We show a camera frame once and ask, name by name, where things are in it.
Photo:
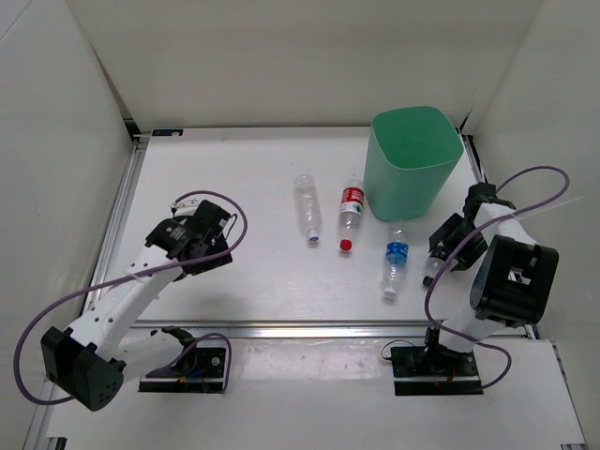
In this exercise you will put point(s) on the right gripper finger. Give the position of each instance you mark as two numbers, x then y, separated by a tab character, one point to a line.
460	263
443	233

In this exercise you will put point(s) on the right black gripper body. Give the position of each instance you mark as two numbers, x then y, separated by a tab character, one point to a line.
473	247

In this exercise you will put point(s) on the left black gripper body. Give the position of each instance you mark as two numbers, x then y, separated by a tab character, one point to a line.
207	244

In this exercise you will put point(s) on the small bottle black cap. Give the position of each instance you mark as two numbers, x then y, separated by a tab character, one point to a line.
434	262

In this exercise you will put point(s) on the blue label bottle white cap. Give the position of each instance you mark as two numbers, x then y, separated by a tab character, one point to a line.
395	260

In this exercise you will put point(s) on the clear bottle blue cap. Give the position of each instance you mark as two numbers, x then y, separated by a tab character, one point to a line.
308	208

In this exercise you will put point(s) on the red label bottle red cap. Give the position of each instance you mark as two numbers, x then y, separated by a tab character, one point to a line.
350	214

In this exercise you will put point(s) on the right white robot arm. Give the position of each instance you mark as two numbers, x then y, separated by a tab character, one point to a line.
513	282

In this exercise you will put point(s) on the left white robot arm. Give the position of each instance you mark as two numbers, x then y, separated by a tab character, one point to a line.
89	359

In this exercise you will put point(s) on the green plastic bin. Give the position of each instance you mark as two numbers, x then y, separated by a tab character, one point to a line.
411	153

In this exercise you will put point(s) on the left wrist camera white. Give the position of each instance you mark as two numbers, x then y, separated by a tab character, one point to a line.
184	208

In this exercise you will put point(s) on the aluminium table frame rail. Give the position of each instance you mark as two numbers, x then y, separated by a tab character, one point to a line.
306	323

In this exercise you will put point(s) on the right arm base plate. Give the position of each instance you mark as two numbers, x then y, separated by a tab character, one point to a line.
418	374

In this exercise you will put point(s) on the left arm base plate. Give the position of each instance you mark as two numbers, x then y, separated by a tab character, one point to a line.
203	369

